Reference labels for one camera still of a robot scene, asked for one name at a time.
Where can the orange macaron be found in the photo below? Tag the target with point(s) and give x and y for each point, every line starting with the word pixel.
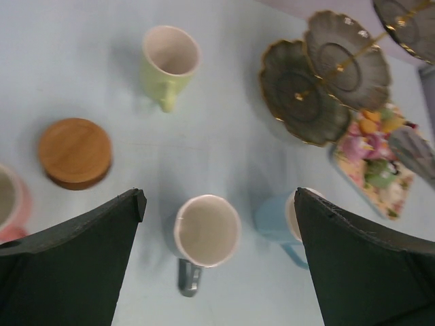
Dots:
pixel 367 126
pixel 372 116

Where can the white cupcake pastry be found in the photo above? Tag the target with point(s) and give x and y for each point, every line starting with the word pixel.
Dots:
pixel 392 194

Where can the blue mug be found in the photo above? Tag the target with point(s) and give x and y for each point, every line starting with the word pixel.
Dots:
pixel 276 221

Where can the green mug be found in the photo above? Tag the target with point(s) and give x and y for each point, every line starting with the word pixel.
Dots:
pixel 170 58

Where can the floral rectangular tray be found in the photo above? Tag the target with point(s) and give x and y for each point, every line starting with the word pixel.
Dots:
pixel 365 159

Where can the grey mug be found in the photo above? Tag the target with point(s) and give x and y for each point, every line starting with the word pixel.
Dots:
pixel 204 233

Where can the pink mug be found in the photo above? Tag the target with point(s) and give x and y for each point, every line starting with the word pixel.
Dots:
pixel 16 205

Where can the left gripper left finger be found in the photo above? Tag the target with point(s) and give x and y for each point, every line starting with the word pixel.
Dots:
pixel 71 273

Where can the three-tier dark cake stand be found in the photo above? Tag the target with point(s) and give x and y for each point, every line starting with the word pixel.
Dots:
pixel 314 86

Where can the green cupcake pastry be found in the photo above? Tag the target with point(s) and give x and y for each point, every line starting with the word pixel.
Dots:
pixel 380 173

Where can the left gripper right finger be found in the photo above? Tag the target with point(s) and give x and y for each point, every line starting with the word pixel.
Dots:
pixel 363 272

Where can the wooden coaster stack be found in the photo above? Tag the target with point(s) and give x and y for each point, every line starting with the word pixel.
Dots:
pixel 75 153

